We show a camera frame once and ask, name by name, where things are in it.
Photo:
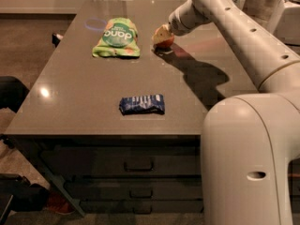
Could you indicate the red object on floor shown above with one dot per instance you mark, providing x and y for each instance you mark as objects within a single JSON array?
[{"x": 58, "y": 204}]

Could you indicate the middle left drawer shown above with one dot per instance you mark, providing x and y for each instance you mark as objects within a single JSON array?
[{"x": 164, "y": 190}]

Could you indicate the bottom left drawer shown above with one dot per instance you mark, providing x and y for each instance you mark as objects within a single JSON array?
[{"x": 142, "y": 207}]

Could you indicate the black object on floor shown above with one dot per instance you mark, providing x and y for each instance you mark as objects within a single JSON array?
[{"x": 19, "y": 195}]

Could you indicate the black chair at left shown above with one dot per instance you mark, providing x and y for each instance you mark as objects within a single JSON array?
[{"x": 12, "y": 93}]

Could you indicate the top left drawer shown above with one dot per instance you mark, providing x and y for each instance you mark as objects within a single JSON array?
[{"x": 123, "y": 161}]

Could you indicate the red apple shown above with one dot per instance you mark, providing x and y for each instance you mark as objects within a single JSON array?
[{"x": 166, "y": 44}]

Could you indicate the drawer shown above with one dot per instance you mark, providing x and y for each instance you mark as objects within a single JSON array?
[
  {"x": 164, "y": 190},
  {"x": 142, "y": 207},
  {"x": 123, "y": 161}
]

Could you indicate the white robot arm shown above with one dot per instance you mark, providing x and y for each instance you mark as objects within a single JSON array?
[{"x": 248, "y": 141}]

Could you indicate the small black white object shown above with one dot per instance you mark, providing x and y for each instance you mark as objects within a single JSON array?
[{"x": 56, "y": 38}]

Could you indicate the green snack bag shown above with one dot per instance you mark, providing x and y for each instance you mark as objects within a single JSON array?
[{"x": 119, "y": 39}]

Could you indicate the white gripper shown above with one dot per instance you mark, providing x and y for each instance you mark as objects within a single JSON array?
[{"x": 178, "y": 24}]

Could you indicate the blue snack bar wrapper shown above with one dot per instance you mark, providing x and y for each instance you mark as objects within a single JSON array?
[{"x": 142, "y": 104}]

